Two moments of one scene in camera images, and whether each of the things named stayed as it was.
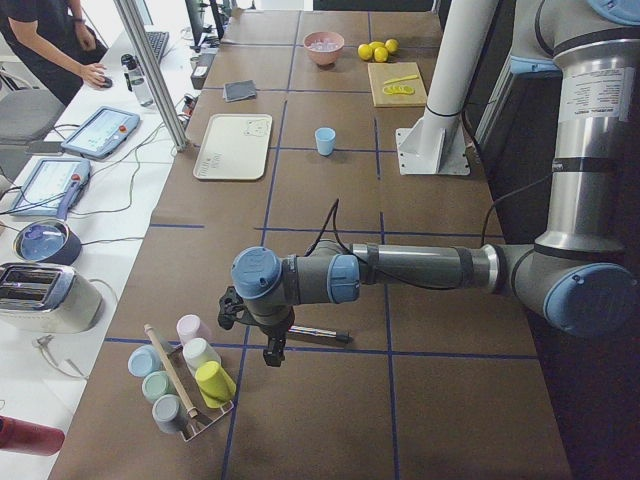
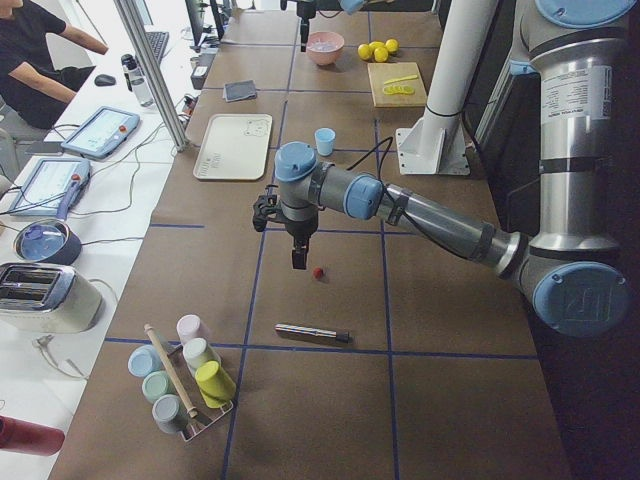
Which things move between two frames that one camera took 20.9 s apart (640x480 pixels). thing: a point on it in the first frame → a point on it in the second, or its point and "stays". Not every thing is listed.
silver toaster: (45, 298) stays
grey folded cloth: (238, 91) stays
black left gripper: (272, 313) → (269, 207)
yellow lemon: (391, 45) stays
